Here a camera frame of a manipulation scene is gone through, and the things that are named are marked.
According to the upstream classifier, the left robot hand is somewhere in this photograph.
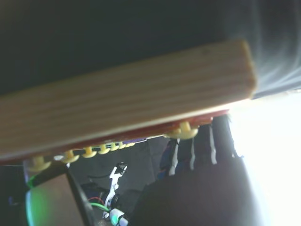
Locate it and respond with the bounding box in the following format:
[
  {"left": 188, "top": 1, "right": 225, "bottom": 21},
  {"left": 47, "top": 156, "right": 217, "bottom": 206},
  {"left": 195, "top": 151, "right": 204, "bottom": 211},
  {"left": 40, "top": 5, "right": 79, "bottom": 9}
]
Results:
[{"left": 23, "top": 115, "right": 273, "bottom": 226}]

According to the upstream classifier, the rainbow toy xylophone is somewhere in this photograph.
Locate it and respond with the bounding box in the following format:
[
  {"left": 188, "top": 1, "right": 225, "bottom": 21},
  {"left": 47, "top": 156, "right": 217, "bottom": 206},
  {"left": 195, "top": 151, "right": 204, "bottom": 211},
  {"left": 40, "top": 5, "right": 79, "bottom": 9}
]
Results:
[{"left": 0, "top": 40, "right": 258, "bottom": 172}]

